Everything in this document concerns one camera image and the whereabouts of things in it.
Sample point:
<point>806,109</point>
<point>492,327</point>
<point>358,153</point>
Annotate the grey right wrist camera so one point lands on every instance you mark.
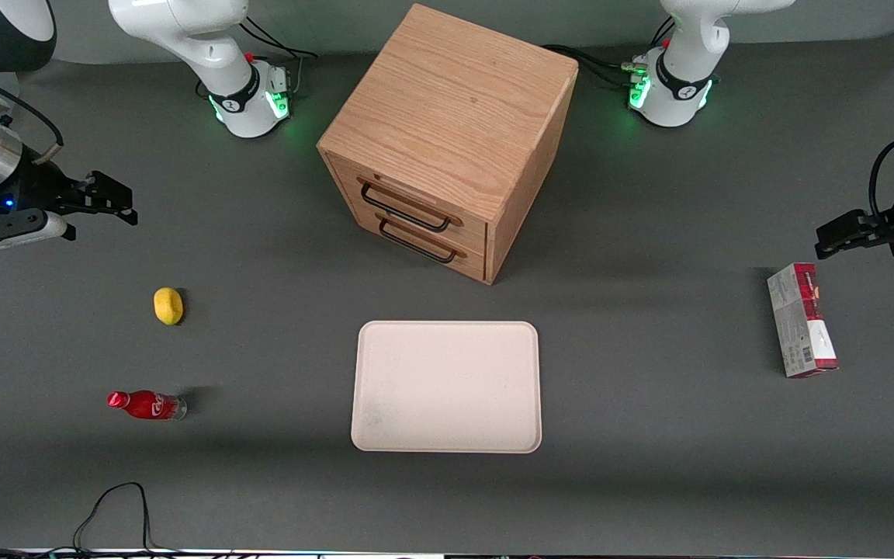
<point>51,228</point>

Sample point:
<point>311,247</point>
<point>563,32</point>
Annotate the beige plastic tray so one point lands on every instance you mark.
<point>447,387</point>

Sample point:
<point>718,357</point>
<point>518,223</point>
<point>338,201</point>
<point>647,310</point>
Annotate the red plaid cardboard box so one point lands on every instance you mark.
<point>798,326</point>

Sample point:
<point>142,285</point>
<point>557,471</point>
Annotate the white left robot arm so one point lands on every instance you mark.
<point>684,70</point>

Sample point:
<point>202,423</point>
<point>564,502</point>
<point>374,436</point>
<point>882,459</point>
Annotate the wooden drawer cabinet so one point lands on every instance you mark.
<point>447,101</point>

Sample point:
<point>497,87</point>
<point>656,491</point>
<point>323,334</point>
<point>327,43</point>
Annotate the yellow lemon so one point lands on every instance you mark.
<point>168,306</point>

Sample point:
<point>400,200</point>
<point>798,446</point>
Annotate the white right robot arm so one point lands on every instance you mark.
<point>206,46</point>

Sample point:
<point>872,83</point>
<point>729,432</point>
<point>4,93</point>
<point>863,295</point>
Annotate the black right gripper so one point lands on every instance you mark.
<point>34,189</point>

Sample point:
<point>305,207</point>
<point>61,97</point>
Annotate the red coke bottle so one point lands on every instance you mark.
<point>144,404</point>

